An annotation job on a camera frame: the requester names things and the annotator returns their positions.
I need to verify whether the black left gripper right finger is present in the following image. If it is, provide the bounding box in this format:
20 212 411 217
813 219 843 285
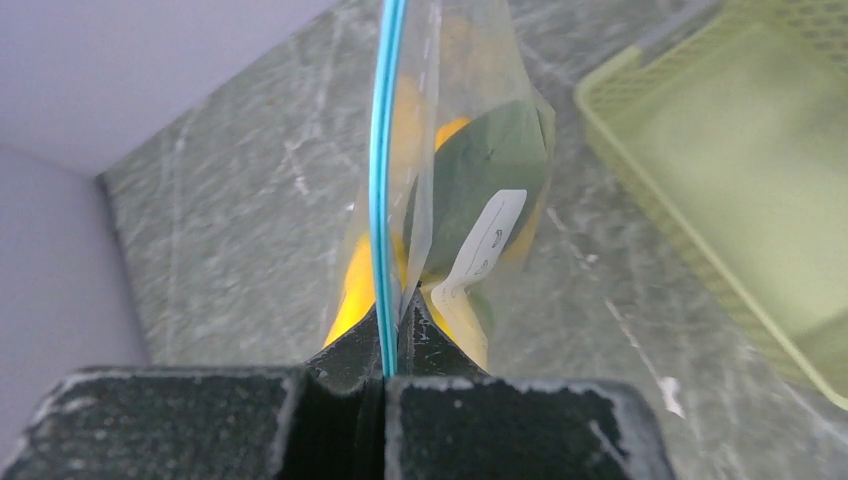
386 294 675 479

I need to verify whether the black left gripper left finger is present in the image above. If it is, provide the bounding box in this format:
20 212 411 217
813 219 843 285
3 315 382 479

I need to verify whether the yellow banana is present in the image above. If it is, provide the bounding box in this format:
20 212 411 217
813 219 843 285
323 75 422 347

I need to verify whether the clear zip top bag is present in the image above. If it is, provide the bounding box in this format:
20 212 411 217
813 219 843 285
326 1 555 373

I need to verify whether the dark green avocado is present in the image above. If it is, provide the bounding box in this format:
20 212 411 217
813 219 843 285
422 100 551 281

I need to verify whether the pale green perforated basket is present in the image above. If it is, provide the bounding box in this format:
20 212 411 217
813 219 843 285
574 1 847 407

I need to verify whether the yellow bell pepper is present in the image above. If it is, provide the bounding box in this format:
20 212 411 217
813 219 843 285
408 160 549 368

